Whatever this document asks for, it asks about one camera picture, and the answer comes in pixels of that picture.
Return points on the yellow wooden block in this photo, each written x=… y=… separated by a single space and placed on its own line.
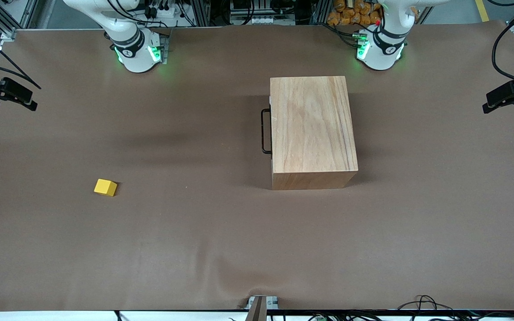
x=104 y=187

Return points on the bag of orange items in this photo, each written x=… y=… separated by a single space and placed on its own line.
x=353 y=12

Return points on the brown table cover cloth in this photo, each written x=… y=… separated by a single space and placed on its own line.
x=194 y=232

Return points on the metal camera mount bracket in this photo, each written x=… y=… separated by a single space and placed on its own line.
x=261 y=307

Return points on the wooden drawer cabinet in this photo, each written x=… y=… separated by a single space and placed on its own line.
x=312 y=129

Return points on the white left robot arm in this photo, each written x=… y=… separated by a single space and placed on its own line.
x=382 y=53

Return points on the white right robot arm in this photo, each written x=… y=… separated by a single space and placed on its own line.
x=134 y=53

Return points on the white power strip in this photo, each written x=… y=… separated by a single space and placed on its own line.
x=252 y=20

